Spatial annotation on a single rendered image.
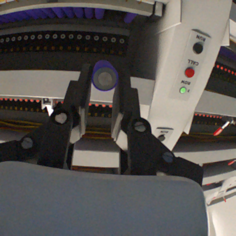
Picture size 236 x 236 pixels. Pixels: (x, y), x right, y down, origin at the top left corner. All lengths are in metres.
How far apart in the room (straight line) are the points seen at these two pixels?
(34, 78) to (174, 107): 0.25
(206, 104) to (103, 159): 0.27
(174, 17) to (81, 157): 0.34
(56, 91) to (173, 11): 0.22
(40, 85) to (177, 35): 0.22
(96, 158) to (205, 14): 0.37
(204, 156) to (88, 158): 0.35
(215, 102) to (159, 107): 0.14
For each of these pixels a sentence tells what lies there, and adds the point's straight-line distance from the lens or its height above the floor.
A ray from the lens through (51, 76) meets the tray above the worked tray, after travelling 0.25.
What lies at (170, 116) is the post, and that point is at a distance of 0.30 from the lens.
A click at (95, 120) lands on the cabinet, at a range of 0.53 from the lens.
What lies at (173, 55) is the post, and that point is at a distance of 0.24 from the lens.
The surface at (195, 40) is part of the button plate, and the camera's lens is 0.25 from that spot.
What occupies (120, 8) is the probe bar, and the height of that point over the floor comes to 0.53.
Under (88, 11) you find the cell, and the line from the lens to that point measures 0.30.
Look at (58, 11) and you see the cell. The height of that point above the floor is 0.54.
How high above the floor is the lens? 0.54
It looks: 38 degrees up
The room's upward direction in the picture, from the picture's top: 168 degrees counter-clockwise
